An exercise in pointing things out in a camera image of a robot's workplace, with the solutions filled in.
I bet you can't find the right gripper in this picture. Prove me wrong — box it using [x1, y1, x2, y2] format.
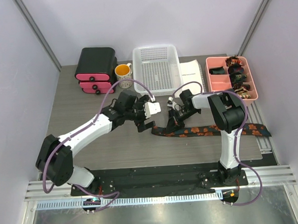
[164, 106, 201, 135]

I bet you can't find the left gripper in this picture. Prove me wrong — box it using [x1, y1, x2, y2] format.
[124, 96, 156, 133]

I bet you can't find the black orange floral tie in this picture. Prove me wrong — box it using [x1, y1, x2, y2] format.
[151, 123, 272, 138]

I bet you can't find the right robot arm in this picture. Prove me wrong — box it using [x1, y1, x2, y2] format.
[151, 89, 247, 186]

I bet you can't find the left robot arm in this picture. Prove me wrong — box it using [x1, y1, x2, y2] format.
[35, 90, 155, 195]

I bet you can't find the white paper booklet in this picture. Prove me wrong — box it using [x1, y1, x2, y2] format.
[180, 59, 205, 95]

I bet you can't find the floral mug yellow inside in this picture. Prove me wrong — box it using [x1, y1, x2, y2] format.
[114, 63, 132, 89]

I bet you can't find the white perforated plastic basket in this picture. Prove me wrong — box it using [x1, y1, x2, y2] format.
[132, 44, 183, 97]

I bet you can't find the pink compartment organizer tray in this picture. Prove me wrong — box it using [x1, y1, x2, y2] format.
[205, 56, 258, 106]

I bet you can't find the black pink drawer box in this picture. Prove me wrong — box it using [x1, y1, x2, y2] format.
[74, 47, 117, 95]

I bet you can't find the green dark rolled tie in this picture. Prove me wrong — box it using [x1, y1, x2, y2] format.
[230, 73, 247, 85]

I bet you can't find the blue red rolled tie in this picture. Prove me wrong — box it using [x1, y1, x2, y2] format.
[228, 65, 244, 75]

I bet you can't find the red patterned rolled tie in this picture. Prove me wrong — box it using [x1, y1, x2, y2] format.
[225, 56, 243, 67]

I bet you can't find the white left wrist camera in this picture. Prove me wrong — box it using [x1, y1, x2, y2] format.
[144, 102, 161, 119]

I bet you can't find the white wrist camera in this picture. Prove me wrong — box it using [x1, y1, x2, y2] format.
[144, 102, 161, 119]
[167, 96, 181, 111]

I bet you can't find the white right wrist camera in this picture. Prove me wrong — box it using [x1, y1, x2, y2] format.
[167, 96, 181, 111]

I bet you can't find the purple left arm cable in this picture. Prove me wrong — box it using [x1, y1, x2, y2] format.
[36, 77, 162, 215]

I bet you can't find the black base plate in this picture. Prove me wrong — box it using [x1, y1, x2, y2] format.
[69, 160, 249, 197]

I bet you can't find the slotted cable duct rail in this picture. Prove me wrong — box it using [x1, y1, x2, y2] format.
[36, 190, 223, 210]

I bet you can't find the aluminium corner frame post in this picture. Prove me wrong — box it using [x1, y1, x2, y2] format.
[237, 0, 272, 56]

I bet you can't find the left aluminium frame post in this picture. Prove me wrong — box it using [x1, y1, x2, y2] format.
[12, 0, 62, 72]

